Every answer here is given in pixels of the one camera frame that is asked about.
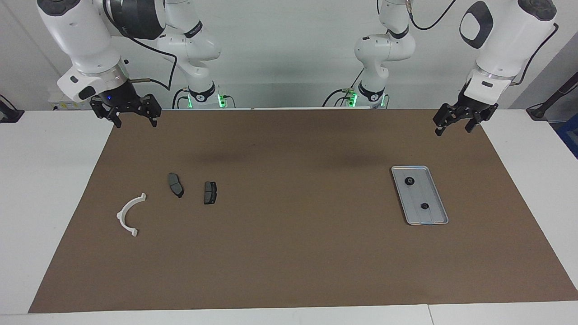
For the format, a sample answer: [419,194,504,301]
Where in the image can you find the silver metal tray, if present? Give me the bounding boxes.
[391,165,449,226]

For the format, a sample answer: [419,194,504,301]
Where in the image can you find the white power strip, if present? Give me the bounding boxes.
[47,93,98,111]

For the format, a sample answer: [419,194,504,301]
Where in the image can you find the black angled stand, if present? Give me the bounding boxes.
[526,71,578,121]

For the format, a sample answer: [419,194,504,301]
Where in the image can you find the curved dark brake pad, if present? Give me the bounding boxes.
[168,172,185,199]

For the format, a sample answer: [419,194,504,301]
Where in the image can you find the blue box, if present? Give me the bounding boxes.
[556,112,578,159]

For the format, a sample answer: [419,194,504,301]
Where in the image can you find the black stand foot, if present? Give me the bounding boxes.
[0,94,24,123]

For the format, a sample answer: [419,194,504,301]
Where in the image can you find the brown table mat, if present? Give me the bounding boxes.
[28,108,578,313]

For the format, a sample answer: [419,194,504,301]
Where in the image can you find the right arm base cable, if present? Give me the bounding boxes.
[172,87,190,110]

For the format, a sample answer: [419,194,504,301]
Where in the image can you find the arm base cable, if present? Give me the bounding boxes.
[172,87,190,110]
[322,68,365,108]

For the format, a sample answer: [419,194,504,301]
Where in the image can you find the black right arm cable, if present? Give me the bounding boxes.
[103,0,177,91]

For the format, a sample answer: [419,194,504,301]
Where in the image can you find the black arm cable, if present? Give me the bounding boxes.
[103,0,177,91]
[404,0,560,86]

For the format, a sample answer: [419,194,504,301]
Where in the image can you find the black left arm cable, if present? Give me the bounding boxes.
[404,0,560,86]

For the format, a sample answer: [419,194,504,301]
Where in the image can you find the white semicircular bracket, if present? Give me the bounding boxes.
[116,193,147,237]

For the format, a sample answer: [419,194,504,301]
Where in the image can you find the left arm base cable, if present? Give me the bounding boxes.
[322,68,365,108]

